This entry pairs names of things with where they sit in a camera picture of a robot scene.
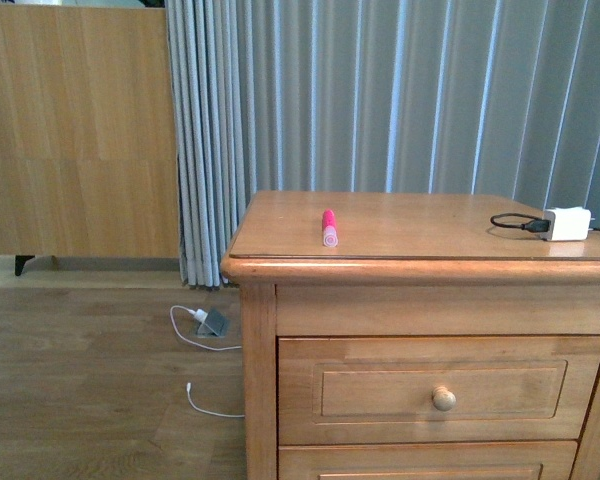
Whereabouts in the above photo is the pink marker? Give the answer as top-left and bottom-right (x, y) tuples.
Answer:
(322, 209), (339, 248)

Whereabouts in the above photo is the round wooden drawer knob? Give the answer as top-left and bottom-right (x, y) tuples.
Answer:
(431, 386), (457, 412)

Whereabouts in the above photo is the wooden drawer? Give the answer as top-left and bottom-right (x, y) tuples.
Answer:
(278, 336), (600, 445)
(278, 441), (576, 479)

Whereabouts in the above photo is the white plug in floor socket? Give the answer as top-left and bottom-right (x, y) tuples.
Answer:
(189, 309), (208, 323)

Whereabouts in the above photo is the wooden nightstand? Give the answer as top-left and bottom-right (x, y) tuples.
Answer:
(222, 191), (600, 479)

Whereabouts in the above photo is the grey pleated curtain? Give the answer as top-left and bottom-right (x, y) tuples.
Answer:
(166, 1), (600, 287)

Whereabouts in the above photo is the large wooden cabinet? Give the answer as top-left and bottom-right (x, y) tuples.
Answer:
(0, 4), (179, 258)

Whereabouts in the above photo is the white charger adapter on nightstand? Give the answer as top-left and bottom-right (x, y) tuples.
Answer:
(540, 207), (592, 241)

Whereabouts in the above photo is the black cabinet leg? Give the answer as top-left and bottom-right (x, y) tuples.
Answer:
(14, 255), (35, 277)

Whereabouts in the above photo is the white charging cable on floor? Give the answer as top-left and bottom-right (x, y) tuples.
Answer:
(169, 305), (246, 419)

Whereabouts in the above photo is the black cable on nightstand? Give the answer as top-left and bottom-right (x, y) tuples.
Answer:
(490, 213), (550, 237)

